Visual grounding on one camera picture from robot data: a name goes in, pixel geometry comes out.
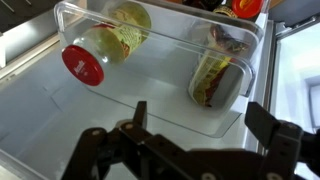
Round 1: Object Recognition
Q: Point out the clear top door shelf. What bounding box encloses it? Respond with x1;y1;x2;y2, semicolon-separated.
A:
54;0;267;136

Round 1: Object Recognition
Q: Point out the clear plastic food bag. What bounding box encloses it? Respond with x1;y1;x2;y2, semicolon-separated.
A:
188;25;249;107

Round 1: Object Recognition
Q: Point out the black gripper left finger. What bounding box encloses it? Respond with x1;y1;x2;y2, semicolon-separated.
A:
61;100;188;180

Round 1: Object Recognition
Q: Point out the red-cap sauce bottle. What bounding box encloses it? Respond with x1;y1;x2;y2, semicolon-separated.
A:
213;0;264;19

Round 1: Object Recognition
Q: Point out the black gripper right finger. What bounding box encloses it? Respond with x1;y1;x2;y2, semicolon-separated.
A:
245;102;320;180

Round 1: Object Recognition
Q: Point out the red-lid glass jar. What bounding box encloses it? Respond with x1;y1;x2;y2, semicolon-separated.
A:
62;1;152;86

